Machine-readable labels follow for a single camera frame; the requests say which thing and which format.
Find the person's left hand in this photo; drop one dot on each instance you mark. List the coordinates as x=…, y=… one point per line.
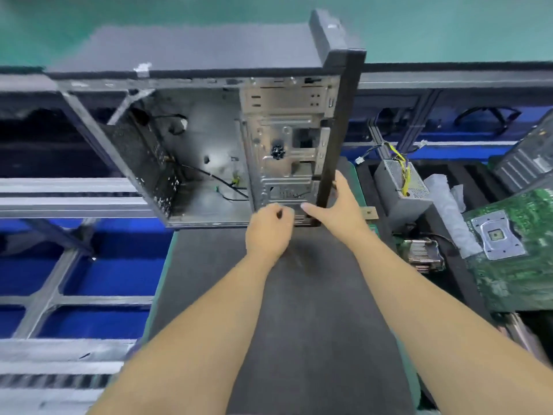
x=268, y=233

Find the person's right hand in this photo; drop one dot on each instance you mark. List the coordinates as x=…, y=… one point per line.
x=341, y=216

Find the small gold CPU chip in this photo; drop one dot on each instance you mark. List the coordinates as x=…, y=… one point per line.
x=369, y=214

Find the grey power supply unit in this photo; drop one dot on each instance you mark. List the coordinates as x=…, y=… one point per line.
x=408, y=192

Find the metal heatsink cooler fan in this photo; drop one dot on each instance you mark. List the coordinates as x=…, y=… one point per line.
x=422, y=255

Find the green motherboard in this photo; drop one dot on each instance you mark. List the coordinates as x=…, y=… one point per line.
x=518, y=263

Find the black and silver computer case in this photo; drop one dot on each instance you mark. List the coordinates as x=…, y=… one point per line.
x=190, y=52

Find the person's left forearm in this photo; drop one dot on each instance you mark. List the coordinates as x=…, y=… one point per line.
x=190, y=350

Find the person's right forearm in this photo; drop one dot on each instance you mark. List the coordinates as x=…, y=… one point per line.
x=449, y=341

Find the grey computer tower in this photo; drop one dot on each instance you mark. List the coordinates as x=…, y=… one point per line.
x=531, y=160

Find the white bubble wrap bag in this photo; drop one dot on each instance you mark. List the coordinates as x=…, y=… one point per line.
x=454, y=211

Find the silver hard drive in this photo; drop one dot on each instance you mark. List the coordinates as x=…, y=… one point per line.
x=523, y=334

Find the green conveyor belt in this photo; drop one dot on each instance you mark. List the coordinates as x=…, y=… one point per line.
x=173, y=13

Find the aluminium roller conveyor rail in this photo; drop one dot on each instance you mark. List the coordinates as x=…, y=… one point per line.
x=69, y=201

